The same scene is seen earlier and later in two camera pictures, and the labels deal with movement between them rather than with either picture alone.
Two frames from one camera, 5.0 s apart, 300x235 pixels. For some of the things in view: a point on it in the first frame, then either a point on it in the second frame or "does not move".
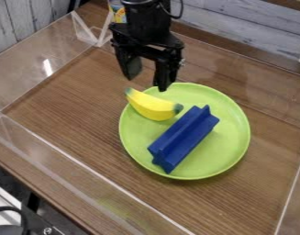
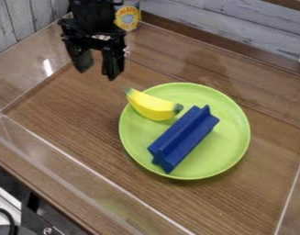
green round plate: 217,151 does not move
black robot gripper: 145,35 → 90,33
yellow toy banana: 150,108 does not move
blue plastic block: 178,142 does not move
